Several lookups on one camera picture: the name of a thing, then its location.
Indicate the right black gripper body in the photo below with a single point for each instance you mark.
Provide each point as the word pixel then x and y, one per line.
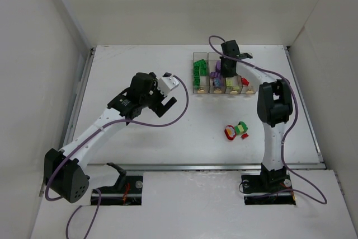
pixel 227 63

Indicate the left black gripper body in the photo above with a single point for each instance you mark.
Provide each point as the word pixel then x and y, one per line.
pixel 158 104

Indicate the small purple lego brick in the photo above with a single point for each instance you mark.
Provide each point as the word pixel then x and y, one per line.
pixel 218 66

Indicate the pale green lego brick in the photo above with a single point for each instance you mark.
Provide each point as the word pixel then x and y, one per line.
pixel 229 82

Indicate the purple rounded lego brick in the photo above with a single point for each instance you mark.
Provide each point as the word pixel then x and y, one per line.
pixel 214 75

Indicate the purple flower lego piece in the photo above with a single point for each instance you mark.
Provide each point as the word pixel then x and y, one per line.
pixel 217 82

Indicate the red round lego piece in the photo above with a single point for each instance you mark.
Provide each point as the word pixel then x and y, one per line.
pixel 244 81

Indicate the long green lego brick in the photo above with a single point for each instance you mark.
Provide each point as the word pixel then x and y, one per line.
pixel 200 64

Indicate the green lego plate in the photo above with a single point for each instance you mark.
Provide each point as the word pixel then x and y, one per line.
pixel 198 73

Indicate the small green lego brick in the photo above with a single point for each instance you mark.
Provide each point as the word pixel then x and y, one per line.
pixel 197 82

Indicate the green lego brick cluster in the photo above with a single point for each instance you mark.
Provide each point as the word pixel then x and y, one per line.
pixel 241 128

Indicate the red flower lego piece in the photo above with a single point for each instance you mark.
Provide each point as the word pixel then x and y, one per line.
pixel 230 132

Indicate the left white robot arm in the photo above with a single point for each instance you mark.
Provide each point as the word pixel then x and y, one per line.
pixel 64 169

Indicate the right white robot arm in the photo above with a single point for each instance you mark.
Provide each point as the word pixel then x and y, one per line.
pixel 274 107

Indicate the clear container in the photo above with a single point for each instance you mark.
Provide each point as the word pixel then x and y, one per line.
pixel 212 59
pixel 233 85
pixel 248 87
pixel 205 84

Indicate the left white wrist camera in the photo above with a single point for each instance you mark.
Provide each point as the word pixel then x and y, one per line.
pixel 167 83

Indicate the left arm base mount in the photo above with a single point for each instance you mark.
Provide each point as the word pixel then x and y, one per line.
pixel 112 185

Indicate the aluminium rail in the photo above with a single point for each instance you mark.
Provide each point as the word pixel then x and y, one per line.
pixel 219 167

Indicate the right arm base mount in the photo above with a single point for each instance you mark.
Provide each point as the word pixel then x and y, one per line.
pixel 267 188

